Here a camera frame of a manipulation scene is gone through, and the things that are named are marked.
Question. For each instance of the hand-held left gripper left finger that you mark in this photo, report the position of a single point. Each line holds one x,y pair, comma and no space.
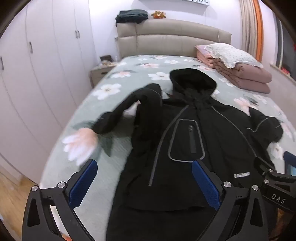
84,183

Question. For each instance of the black hooded jacket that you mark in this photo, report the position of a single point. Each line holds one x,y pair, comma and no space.
185,115

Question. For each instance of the small dark picture frame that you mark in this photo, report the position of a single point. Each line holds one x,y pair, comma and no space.
106,58

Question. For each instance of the white dotted pillow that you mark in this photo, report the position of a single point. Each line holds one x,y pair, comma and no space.
231,54

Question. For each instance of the beige curtain with orange band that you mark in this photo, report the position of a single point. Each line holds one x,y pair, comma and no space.
251,27

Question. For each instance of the dark grey window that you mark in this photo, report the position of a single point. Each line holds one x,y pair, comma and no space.
280,46

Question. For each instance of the red items on sill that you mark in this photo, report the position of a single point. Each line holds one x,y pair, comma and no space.
287,70

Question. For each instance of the beige padded headboard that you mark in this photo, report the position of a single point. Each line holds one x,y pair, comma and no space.
173,37

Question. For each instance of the small beige ornament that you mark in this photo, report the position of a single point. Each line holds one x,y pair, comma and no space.
107,63

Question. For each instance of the white wardrobe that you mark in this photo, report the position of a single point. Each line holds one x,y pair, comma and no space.
46,58

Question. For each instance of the mauve folded quilt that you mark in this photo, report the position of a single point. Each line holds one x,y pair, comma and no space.
249,76

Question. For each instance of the white patterned wall art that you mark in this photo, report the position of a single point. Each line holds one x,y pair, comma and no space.
196,1

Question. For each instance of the orange plush toy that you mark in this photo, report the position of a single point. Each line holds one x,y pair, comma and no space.
159,14

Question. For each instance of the bed with floral sheet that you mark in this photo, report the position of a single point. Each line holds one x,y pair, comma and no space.
129,67

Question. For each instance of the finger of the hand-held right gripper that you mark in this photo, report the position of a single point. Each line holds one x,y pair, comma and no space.
263,165
290,164

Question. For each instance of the dark folded clothes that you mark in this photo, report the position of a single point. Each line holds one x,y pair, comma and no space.
131,16

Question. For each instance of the beige nightstand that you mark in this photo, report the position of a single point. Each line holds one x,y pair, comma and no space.
98,74

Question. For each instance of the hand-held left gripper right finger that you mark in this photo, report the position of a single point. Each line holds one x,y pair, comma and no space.
204,183

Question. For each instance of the salmon folded blanket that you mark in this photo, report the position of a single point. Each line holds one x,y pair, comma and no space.
203,55

